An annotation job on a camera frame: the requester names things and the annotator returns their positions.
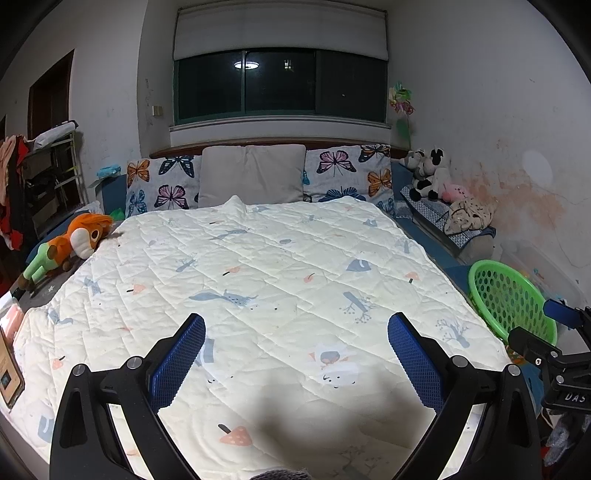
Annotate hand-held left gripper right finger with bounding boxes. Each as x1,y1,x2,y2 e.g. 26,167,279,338
388,312,542,480

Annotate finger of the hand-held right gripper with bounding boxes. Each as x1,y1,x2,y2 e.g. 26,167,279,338
508,327,561,367
544,299,591,330

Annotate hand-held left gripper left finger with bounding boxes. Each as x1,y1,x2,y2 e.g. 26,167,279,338
50,313,207,480

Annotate green plastic basket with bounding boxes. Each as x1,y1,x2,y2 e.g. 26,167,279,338
468,260,558,344

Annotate person's right forearm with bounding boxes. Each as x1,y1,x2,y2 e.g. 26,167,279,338
542,411,591,467

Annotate white printed quilt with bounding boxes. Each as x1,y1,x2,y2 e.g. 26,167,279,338
11,196,513,467

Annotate spotted beige cloth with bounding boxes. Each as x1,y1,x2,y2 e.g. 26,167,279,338
444,199,497,234

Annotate blue checked cloth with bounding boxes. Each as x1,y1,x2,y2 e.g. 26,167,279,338
399,185,497,259

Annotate orange plush toy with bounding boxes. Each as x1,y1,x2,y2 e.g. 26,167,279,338
16,213,116,291

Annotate pink plush toy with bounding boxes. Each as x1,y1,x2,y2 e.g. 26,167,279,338
441,181,472,204

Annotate brown cardboard box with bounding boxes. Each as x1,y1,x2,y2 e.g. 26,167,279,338
0,323,26,409

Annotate butterfly print pillow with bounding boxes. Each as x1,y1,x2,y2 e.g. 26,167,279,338
302,144,393,204
124,154,202,217

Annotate pink white packet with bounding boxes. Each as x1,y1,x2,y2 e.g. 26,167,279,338
0,295,24,342

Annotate black white cow plush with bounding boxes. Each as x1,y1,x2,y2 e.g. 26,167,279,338
411,147,451,201

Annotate grey pillow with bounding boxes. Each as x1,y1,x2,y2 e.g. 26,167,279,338
198,144,307,208

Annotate grey white plush toy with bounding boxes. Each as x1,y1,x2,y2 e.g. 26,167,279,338
399,148,428,178

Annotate metal shelf rack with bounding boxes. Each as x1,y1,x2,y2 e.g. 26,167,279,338
21,121,86,232

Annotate red hanging clothes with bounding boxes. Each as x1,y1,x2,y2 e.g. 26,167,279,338
0,135,31,250

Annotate colourful pinwheel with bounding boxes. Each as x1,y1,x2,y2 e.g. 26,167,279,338
388,82,416,139

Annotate dark window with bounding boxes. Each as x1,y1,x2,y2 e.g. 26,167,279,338
173,48,389,125

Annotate dark wooden door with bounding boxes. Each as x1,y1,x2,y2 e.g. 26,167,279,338
28,48,75,141

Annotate white window blind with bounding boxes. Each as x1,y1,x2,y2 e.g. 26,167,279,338
173,7,389,61

